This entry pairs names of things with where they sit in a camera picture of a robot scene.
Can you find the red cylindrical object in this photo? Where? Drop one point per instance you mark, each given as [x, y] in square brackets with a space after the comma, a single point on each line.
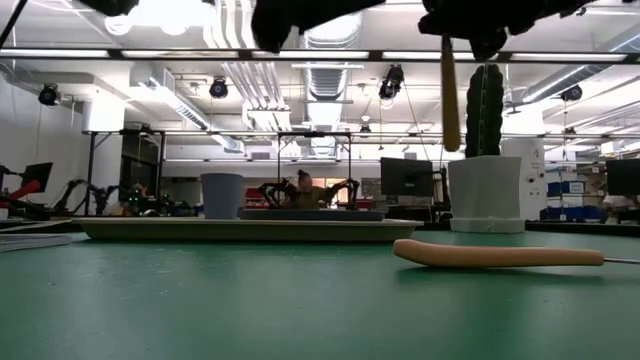
[25, 190]

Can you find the person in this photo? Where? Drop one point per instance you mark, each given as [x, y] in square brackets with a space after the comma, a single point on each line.
[307, 197]

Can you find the grey blue plate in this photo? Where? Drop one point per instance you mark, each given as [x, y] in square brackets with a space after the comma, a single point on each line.
[310, 215]

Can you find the background black robot arm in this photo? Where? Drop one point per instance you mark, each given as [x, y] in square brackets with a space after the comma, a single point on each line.
[280, 192]
[350, 192]
[102, 197]

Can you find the silver ventilation duct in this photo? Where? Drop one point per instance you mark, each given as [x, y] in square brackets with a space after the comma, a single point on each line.
[327, 80]

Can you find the tall green cactus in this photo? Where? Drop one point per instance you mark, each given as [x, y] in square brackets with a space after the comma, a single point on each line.
[492, 115]

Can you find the black computer monitor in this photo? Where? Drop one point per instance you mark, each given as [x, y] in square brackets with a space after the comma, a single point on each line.
[37, 175]
[624, 177]
[406, 177]

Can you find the black aluminium rig frame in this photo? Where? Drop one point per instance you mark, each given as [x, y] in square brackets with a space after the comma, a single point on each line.
[245, 54]

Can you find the cream plastic tray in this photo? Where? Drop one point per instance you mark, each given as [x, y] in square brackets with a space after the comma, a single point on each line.
[250, 231]

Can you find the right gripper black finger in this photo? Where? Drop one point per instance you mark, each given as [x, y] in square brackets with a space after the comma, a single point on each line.
[490, 45]
[445, 24]

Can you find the white square plant pot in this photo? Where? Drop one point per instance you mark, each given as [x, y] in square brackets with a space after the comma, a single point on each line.
[485, 195]

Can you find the black ceiling spotlight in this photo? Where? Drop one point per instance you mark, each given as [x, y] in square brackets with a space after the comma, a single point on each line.
[49, 95]
[391, 82]
[571, 93]
[218, 88]

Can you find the light blue ribbed cup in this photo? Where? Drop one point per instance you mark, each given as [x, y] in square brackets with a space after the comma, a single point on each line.
[222, 197]

